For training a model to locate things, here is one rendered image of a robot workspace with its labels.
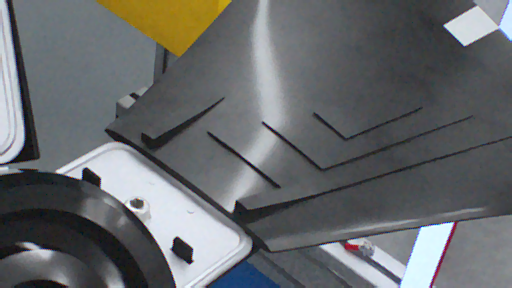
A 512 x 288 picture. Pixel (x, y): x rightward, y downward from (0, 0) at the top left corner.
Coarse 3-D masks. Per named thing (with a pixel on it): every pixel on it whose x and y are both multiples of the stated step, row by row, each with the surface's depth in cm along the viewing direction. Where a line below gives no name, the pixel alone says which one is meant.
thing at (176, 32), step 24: (96, 0) 91; (120, 0) 89; (144, 0) 87; (168, 0) 85; (192, 0) 82; (216, 0) 81; (144, 24) 88; (168, 24) 86; (192, 24) 84; (168, 48) 87
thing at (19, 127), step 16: (0, 0) 37; (0, 16) 37; (0, 32) 37; (0, 48) 37; (0, 64) 37; (0, 80) 37; (16, 80) 37; (0, 96) 37; (16, 96) 37; (0, 112) 37; (16, 112) 37; (0, 128) 37; (16, 128) 37; (0, 144) 37; (16, 144) 37; (0, 160) 37
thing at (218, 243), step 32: (96, 160) 46; (128, 160) 47; (128, 192) 45; (160, 192) 45; (192, 192) 45; (160, 224) 44; (192, 224) 44; (224, 224) 44; (192, 256) 43; (224, 256) 43
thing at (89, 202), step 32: (0, 192) 33; (32, 192) 33; (64, 192) 34; (96, 192) 35; (0, 224) 34; (32, 224) 34; (64, 224) 35; (96, 224) 35; (128, 224) 35; (0, 256) 33; (32, 256) 33; (64, 256) 34; (96, 256) 36; (128, 256) 36; (160, 256) 36
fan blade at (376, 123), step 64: (256, 0) 55; (320, 0) 55; (384, 0) 57; (448, 0) 58; (192, 64) 51; (256, 64) 52; (320, 64) 52; (384, 64) 53; (448, 64) 55; (128, 128) 48; (192, 128) 48; (256, 128) 48; (320, 128) 49; (384, 128) 50; (448, 128) 52; (256, 192) 45; (320, 192) 46; (384, 192) 48; (448, 192) 49
